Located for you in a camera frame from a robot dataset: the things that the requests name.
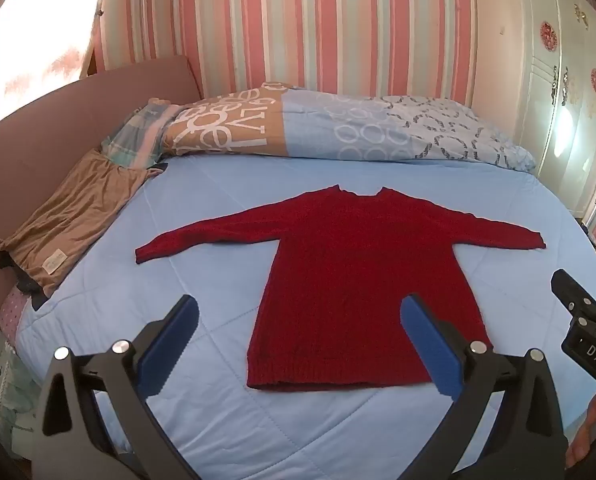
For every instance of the polka dot cloth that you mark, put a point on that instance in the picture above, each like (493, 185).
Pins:
(15, 310)

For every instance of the person's right hand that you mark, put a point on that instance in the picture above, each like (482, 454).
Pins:
(587, 430)

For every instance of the plaid pillow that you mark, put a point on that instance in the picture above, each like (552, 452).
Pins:
(138, 130)

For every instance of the folded patterned duvet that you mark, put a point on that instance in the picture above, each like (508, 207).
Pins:
(328, 120)

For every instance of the bright window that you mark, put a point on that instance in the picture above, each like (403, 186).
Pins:
(33, 35)

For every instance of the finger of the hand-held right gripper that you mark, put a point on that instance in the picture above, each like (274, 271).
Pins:
(570, 290)

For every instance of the white wardrobe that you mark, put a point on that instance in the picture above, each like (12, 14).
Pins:
(562, 85)

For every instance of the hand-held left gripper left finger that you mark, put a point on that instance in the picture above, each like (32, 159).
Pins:
(170, 340)

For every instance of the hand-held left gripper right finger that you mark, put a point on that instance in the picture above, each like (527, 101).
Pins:
(427, 345)

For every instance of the brown folded garment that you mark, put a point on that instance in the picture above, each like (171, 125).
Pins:
(78, 215)

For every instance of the light blue quilted bed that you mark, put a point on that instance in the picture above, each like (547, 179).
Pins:
(203, 240)

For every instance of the dark cloth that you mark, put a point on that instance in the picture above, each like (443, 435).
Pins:
(25, 285)

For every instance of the red knitted sweater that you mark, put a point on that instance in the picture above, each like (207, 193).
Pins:
(357, 285)

